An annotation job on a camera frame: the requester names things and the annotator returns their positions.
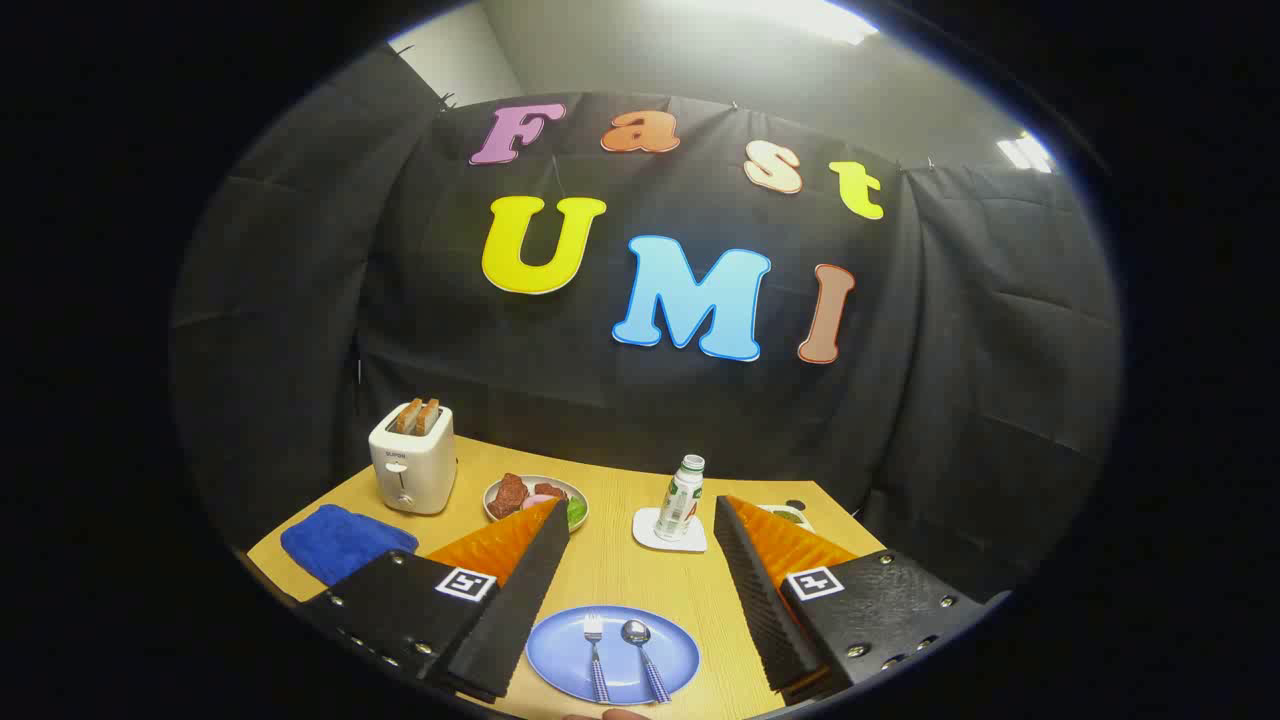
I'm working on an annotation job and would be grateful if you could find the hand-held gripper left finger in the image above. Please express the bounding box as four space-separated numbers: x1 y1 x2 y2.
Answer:
298 497 572 704

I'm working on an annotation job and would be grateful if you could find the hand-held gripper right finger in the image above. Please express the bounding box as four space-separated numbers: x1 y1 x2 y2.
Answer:
712 493 989 707

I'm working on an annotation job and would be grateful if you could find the fork with blue checked handle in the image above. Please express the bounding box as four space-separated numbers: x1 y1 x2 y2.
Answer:
583 614 611 704

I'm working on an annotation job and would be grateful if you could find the spoon with blue checked handle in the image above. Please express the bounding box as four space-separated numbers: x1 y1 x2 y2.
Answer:
621 619 672 704

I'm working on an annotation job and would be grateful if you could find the blue round plate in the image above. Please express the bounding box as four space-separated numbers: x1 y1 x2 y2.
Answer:
526 605 701 706

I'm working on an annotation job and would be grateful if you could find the round plate of toy food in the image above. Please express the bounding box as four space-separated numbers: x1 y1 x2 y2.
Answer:
483 473 590 533

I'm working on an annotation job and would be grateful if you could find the brown toy meat piece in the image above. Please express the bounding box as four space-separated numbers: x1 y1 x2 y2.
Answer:
488 473 529 519

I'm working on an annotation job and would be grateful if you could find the white plastic drink bottle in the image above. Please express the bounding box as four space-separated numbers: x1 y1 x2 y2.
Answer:
655 454 706 542

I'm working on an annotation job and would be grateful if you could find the white square coaster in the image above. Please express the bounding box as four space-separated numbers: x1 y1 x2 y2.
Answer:
632 507 708 553

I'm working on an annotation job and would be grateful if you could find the white toaster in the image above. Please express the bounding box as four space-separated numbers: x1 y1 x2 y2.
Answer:
368 400 459 516

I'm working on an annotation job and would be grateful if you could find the blue folded cloth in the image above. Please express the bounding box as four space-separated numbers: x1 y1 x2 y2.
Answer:
280 504 419 587

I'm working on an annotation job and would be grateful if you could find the ceiling light panel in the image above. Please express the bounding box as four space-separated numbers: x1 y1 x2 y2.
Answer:
997 132 1056 173

